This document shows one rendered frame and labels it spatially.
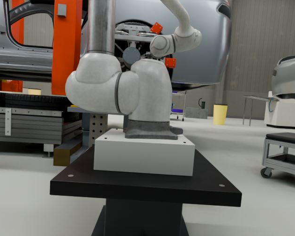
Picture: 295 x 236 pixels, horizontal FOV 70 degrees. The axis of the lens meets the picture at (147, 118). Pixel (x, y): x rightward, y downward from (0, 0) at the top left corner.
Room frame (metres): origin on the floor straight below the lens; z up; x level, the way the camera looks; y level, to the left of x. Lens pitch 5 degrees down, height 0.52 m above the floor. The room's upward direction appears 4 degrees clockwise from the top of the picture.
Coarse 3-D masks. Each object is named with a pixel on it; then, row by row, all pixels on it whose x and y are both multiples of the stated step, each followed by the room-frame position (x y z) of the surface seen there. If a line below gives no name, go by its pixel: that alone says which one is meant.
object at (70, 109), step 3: (69, 108) 1.30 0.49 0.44; (72, 108) 1.30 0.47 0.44; (75, 108) 1.30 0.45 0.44; (78, 108) 1.30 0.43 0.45; (69, 111) 1.30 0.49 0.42; (72, 111) 1.30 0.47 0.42; (75, 111) 1.30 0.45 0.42; (78, 111) 1.30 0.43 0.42; (81, 111) 1.31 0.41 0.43; (84, 111) 1.31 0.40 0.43; (87, 111) 1.31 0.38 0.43; (90, 111) 1.31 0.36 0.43; (111, 114) 1.32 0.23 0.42; (114, 114) 1.32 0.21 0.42; (117, 114) 1.32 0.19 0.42; (120, 114) 1.32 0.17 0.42; (123, 114) 1.32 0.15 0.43
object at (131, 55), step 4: (128, 48) 1.59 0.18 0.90; (132, 48) 1.59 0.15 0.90; (124, 52) 1.59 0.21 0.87; (128, 52) 1.59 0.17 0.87; (132, 52) 1.59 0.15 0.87; (136, 52) 1.59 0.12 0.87; (124, 56) 1.59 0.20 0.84; (128, 56) 1.59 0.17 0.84; (132, 56) 1.59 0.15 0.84; (136, 56) 1.59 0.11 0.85; (140, 56) 1.64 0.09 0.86; (124, 60) 1.62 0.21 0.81; (128, 60) 1.59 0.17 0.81; (132, 60) 1.59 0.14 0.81; (136, 60) 1.59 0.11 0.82; (128, 64) 1.62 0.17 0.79; (132, 64) 1.60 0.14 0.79
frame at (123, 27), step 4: (120, 24) 1.73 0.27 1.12; (124, 24) 1.73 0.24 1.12; (116, 28) 1.73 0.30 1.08; (120, 28) 1.73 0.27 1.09; (124, 28) 1.73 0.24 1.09; (128, 28) 1.73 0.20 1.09; (132, 28) 1.73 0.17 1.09; (136, 28) 1.78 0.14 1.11; (140, 28) 1.74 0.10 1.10; (144, 28) 1.74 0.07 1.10; (148, 28) 1.74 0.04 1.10; (140, 32) 1.78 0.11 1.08; (144, 32) 1.77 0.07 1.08; (148, 32) 1.74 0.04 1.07; (160, 60) 1.75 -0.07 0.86; (164, 60) 1.75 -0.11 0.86; (164, 64) 1.75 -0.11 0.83
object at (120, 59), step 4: (128, 32) 1.82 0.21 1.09; (116, 40) 1.88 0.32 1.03; (120, 40) 1.95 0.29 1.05; (116, 44) 1.83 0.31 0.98; (128, 44) 1.84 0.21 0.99; (148, 44) 2.00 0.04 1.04; (120, 48) 1.83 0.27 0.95; (140, 48) 1.86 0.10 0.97; (144, 56) 1.84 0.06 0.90; (120, 60) 1.83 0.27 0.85; (124, 64) 1.84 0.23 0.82; (128, 68) 1.88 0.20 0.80
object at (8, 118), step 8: (0, 112) 1.66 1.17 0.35; (8, 112) 1.65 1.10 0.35; (16, 112) 1.66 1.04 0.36; (24, 112) 1.67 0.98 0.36; (32, 112) 1.67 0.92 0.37; (40, 112) 1.67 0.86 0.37; (48, 112) 1.67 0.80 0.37; (56, 112) 1.68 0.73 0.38; (0, 120) 1.65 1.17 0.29; (8, 120) 1.65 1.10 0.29; (16, 120) 1.66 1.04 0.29; (24, 120) 1.66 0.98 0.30; (32, 120) 1.67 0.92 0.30; (40, 120) 1.68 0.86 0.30; (48, 120) 1.67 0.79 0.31; (56, 120) 1.68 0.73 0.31; (8, 128) 1.65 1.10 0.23
